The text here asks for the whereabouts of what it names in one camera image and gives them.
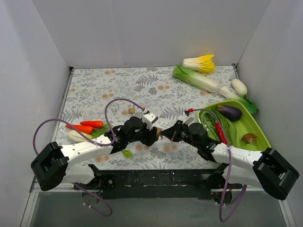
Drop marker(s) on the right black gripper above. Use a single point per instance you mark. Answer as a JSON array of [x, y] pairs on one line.
[[176, 131]]

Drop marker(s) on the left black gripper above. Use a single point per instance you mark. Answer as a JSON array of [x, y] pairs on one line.
[[149, 136]]

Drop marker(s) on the large brass padlock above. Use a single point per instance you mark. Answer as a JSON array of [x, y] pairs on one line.
[[158, 131]]

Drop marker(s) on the small brass padlock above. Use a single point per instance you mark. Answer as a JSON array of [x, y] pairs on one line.
[[131, 111]]

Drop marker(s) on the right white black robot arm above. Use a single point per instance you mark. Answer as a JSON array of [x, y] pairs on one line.
[[267, 169]]

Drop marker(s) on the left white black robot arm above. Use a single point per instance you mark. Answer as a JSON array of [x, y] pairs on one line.
[[57, 164]]

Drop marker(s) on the green celery stalks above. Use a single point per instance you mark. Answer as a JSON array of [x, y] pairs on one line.
[[127, 153]]

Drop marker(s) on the floral table mat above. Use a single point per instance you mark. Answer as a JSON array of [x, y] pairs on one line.
[[97, 94]]

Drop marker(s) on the green long beans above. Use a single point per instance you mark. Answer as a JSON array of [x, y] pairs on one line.
[[208, 121]]

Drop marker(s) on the red chili pepper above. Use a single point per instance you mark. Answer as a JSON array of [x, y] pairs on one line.
[[220, 133]]

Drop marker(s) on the orange carrot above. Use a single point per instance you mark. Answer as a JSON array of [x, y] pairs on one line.
[[81, 128], [95, 124]]

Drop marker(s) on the green white napa cabbage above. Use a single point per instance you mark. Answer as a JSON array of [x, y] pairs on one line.
[[195, 79]]

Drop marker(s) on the purple eggplant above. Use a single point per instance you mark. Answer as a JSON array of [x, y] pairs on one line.
[[233, 114]]

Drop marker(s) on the yellow white napa cabbage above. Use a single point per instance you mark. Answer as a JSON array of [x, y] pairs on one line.
[[203, 64]]

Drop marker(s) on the green plastic basket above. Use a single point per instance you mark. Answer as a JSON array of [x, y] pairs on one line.
[[245, 125]]

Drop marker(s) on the brown mushroom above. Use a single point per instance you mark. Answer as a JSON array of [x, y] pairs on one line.
[[249, 138]]

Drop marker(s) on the white green vegetable stalk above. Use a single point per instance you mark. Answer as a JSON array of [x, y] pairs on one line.
[[76, 137]]

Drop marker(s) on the white radish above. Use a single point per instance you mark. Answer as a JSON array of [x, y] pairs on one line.
[[239, 87]]

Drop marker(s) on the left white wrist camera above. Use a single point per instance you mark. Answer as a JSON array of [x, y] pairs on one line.
[[149, 118]]

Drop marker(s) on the black aluminium base frame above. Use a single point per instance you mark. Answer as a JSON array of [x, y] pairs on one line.
[[120, 184]]

